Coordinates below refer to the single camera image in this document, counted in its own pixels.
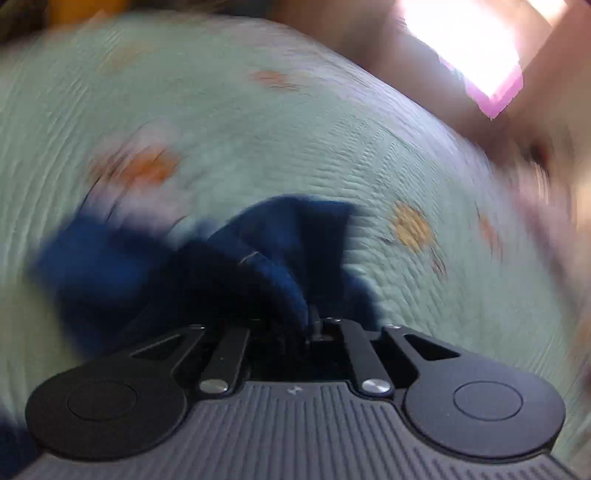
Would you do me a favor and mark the blue knit sweater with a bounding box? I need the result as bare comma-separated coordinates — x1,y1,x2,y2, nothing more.
0,194,385,480

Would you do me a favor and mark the green quilted bee bedspread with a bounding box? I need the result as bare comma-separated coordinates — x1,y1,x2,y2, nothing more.
1,14,586,463

